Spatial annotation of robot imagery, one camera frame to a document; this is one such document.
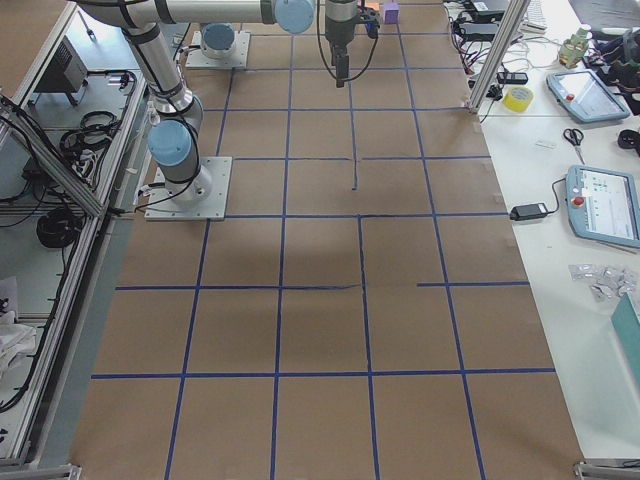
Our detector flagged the teal box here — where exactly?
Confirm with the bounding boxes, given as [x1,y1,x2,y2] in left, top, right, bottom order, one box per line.
[611,293,640,378]

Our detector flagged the teach pendant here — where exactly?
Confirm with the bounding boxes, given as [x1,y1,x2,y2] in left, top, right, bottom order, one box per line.
[546,70,630,123]
[565,165,639,248]

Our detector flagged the black power brick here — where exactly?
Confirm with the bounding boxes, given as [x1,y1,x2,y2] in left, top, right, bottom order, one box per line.
[509,203,550,221]

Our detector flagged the aluminium frame rail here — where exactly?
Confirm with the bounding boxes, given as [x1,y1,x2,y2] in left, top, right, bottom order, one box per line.
[0,0,151,469]

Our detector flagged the black handled scissors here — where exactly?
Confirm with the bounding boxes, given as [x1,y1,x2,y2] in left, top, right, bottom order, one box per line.
[563,128,585,165]

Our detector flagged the bag of screws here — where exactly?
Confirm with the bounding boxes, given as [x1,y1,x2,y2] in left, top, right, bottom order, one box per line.
[568,263,639,302]

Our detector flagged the near teach pendant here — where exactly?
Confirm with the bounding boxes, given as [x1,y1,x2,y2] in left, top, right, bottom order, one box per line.
[565,165,639,248]

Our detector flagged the aluminium frame post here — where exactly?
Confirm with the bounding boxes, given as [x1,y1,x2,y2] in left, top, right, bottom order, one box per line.
[467,0,530,113]

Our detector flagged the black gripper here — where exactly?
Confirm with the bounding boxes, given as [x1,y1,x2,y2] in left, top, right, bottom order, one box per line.
[324,19,356,87]

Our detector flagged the purple foam cube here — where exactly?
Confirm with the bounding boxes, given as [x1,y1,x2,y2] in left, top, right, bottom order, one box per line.
[380,1,399,25]

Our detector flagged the far teach pendant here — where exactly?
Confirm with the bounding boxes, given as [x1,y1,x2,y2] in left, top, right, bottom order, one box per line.
[546,70,630,123]

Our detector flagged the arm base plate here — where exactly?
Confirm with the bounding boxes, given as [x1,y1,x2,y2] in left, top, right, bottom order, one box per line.
[144,156,232,221]
[185,31,251,70]

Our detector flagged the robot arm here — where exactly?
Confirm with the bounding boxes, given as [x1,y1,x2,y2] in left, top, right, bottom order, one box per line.
[77,1,363,206]
[200,23,235,58]

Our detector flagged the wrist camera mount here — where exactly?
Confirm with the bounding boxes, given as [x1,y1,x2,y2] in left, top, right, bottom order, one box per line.
[360,7,380,40]

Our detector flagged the black power adapter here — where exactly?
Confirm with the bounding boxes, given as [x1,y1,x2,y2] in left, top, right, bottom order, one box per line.
[456,22,500,42]

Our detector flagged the yellow tape roll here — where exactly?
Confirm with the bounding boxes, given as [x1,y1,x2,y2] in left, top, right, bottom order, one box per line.
[503,85,534,113]

